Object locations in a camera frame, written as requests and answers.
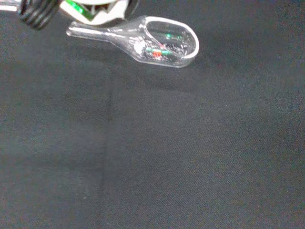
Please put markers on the black bench cloth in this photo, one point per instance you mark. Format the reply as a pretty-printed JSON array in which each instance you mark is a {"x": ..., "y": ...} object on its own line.
[{"x": 152, "y": 148}]

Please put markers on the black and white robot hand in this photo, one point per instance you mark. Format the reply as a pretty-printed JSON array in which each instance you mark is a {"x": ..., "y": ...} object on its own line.
[{"x": 95, "y": 9}]

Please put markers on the clear glass weighing funnel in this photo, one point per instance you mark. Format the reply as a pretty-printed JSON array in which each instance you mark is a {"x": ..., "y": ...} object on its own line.
[{"x": 164, "y": 45}]

